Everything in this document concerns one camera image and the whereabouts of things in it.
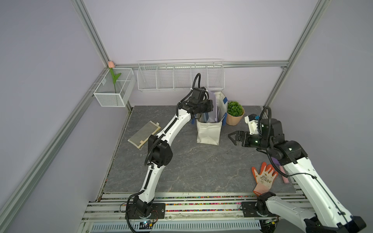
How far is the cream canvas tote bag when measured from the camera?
0.86 metres

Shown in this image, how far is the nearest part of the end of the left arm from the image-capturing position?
26.6 inches

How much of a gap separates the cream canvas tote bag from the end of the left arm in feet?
0.19
